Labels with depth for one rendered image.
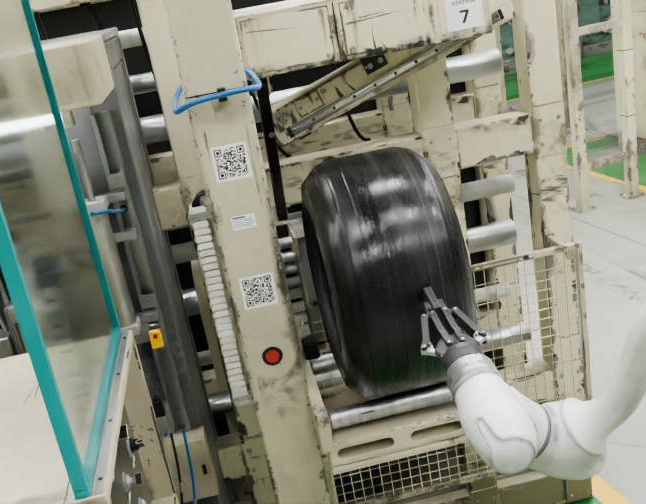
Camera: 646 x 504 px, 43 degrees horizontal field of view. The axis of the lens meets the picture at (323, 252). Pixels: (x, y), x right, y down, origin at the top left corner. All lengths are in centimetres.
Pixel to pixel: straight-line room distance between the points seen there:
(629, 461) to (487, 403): 193
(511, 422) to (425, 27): 104
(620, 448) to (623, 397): 195
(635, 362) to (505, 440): 22
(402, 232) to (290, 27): 58
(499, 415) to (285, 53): 101
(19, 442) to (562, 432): 85
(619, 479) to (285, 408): 157
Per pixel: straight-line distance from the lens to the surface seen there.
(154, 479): 174
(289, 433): 193
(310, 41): 195
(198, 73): 167
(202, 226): 174
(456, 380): 141
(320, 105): 210
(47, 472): 122
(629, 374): 131
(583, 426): 141
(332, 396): 216
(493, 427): 131
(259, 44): 193
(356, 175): 173
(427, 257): 164
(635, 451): 329
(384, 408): 186
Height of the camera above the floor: 185
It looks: 19 degrees down
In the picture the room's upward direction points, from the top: 10 degrees counter-clockwise
